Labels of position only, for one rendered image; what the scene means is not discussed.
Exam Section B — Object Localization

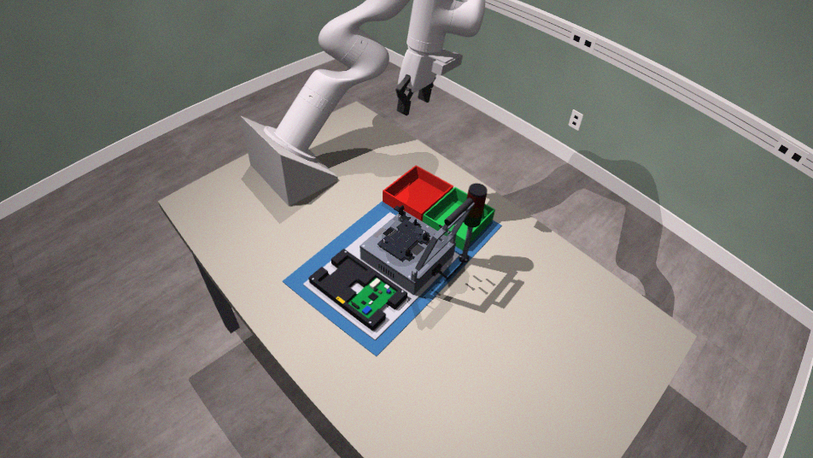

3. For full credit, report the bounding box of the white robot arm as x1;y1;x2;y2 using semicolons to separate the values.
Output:
264;0;485;161

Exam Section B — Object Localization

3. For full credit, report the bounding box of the green bin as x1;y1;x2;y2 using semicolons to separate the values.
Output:
423;187;495;250

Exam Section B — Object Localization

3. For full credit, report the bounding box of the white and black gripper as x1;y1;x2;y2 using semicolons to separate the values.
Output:
396;46;436;115

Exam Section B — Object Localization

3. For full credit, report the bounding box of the red bin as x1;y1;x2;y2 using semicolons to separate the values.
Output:
383;166;453;221

